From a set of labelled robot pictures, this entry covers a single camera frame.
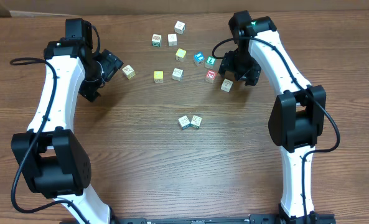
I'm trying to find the white block blue side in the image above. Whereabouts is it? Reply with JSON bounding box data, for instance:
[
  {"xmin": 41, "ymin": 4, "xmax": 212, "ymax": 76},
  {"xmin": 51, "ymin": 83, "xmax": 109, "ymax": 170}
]
[{"xmin": 172, "ymin": 68, "xmax": 184, "ymax": 81}]

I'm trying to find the elephant block green side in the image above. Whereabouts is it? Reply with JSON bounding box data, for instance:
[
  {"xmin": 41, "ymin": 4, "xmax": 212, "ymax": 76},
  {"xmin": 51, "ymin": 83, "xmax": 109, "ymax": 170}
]
[{"xmin": 190, "ymin": 115, "xmax": 202, "ymax": 129}]

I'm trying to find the bee block blue side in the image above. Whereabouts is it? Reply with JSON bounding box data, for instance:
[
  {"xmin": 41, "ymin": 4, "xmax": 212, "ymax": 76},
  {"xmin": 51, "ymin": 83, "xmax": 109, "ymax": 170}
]
[{"xmin": 178, "ymin": 116, "xmax": 191, "ymax": 129}]

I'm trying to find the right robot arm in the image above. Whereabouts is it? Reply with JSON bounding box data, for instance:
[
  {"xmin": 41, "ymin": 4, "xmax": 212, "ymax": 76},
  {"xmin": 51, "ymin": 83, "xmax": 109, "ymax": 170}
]
[{"xmin": 218, "ymin": 11, "xmax": 335, "ymax": 223}]

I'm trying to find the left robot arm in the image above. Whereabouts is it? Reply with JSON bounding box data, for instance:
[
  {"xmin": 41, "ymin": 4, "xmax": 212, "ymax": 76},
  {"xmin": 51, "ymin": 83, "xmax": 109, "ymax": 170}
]
[{"xmin": 11, "ymin": 18, "xmax": 123, "ymax": 223}]

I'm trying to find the white block yellow side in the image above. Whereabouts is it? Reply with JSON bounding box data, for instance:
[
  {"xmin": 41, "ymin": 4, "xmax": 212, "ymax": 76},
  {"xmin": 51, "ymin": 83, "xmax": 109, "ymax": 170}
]
[{"xmin": 122, "ymin": 65, "xmax": 136, "ymax": 80}]

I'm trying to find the white number seven block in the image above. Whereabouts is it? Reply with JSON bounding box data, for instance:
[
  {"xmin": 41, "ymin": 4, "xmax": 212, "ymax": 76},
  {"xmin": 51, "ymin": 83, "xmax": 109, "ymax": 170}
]
[{"xmin": 220, "ymin": 79, "xmax": 233, "ymax": 93}]

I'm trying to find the teal top block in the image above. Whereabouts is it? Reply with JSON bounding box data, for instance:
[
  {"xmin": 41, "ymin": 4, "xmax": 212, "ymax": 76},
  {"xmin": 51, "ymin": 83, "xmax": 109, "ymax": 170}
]
[{"xmin": 205, "ymin": 57, "xmax": 216, "ymax": 70}]

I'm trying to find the red top block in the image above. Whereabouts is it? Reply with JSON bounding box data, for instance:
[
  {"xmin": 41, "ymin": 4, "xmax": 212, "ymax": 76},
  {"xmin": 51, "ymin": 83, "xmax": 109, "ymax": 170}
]
[{"xmin": 205, "ymin": 70, "xmax": 217, "ymax": 83}]

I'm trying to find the blue top block centre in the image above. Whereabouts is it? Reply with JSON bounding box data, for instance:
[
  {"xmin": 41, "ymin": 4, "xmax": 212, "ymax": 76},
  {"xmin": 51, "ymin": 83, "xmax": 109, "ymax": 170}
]
[{"xmin": 193, "ymin": 52, "xmax": 205, "ymax": 66}]

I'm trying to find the yellow top block centre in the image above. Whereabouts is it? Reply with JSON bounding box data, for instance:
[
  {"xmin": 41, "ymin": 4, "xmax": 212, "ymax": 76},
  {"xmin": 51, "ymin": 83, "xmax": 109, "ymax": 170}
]
[{"xmin": 175, "ymin": 49, "xmax": 187, "ymax": 62}]

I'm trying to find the pineapple block green side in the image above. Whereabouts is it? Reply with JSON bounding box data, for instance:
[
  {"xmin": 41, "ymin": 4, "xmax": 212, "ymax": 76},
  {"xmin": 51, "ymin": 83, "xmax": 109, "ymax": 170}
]
[{"xmin": 151, "ymin": 34, "xmax": 162, "ymax": 47}]

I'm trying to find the white block top centre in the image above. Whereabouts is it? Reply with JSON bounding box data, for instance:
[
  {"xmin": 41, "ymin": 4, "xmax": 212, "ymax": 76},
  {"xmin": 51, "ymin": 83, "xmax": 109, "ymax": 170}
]
[{"xmin": 174, "ymin": 21, "xmax": 185, "ymax": 35}]

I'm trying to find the white number four block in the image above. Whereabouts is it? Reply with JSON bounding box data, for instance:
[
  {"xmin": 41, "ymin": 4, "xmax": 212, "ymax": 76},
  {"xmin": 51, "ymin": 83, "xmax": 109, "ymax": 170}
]
[{"xmin": 167, "ymin": 34, "xmax": 177, "ymax": 47}]

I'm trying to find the cardboard backdrop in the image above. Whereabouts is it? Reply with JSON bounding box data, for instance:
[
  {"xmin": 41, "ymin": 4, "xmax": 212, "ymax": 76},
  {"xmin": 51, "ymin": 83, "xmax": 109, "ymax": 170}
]
[{"xmin": 0, "ymin": 0, "xmax": 369, "ymax": 17}]

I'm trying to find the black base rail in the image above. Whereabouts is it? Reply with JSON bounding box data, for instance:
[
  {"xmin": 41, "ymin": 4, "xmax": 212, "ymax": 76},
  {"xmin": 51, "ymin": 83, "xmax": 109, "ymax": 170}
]
[{"xmin": 59, "ymin": 213, "xmax": 337, "ymax": 224}]

